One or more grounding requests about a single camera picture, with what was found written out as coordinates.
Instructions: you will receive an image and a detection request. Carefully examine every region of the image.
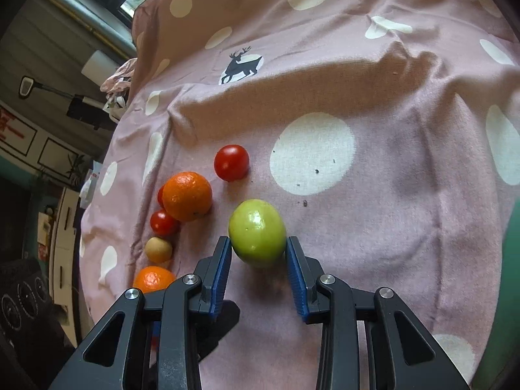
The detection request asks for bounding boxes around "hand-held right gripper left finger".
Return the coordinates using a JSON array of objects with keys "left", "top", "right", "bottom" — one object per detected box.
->
[{"left": 49, "top": 236, "right": 233, "bottom": 390}]

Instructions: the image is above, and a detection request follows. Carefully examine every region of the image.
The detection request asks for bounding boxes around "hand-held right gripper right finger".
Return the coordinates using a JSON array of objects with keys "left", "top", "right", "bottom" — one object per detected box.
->
[{"left": 285, "top": 236, "right": 472, "bottom": 390}]

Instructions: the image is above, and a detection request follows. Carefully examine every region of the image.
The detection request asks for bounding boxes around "green apple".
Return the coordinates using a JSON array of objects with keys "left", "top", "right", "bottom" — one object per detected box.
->
[{"left": 228, "top": 199, "right": 287, "bottom": 269}]

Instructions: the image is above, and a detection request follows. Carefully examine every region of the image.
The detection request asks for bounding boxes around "small orange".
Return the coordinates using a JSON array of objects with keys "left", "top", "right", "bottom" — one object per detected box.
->
[{"left": 133, "top": 266, "right": 176, "bottom": 294}]

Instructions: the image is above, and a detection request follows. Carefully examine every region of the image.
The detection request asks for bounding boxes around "large orange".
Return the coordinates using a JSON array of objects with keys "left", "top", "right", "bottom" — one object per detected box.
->
[{"left": 162, "top": 172, "right": 213, "bottom": 222}]

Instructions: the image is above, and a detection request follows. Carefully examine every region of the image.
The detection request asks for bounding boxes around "black mirror on arm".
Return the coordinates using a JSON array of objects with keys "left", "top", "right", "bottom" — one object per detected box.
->
[{"left": 18, "top": 76, "right": 82, "bottom": 100}]

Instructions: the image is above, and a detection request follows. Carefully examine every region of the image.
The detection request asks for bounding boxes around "small yellow tomato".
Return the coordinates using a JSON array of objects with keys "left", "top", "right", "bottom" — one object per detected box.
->
[{"left": 145, "top": 236, "right": 174, "bottom": 263}]

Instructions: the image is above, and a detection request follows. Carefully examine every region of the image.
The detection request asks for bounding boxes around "round red tomato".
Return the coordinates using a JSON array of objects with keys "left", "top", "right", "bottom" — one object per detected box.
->
[{"left": 214, "top": 145, "right": 250, "bottom": 182}]

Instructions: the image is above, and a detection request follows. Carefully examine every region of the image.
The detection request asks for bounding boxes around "white cabinet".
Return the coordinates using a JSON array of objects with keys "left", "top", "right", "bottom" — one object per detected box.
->
[{"left": 51, "top": 187, "right": 84, "bottom": 338}]

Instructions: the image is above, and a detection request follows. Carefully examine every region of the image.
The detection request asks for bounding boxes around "black dial panel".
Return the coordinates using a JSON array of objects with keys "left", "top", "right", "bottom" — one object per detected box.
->
[{"left": 0, "top": 258, "right": 55, "bottom": 338}]

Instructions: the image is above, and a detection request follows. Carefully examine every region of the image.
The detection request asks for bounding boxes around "pink polka-dot blanket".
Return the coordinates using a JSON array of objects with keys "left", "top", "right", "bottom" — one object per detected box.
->
[{"left": 79, "top": 0, "right": 517, "bottom": 390}]

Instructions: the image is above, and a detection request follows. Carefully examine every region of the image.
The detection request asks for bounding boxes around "white lamp shade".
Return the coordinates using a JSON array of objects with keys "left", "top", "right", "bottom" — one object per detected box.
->
[{"left": 80, "top": 50, "right": 115, "bottom": 87}]

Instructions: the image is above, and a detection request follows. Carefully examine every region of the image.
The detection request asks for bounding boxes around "dark framed wall picture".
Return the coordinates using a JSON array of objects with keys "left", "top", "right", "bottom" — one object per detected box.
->
[{"left": 38, "top": 137, "right": 80, "bottom": 180}]

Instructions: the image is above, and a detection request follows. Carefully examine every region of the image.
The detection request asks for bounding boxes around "red calligraphy wall frame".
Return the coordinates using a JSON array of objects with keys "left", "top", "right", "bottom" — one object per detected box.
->
[{"left": 0, "top": 106, "right": 38, "bottom": 159}]

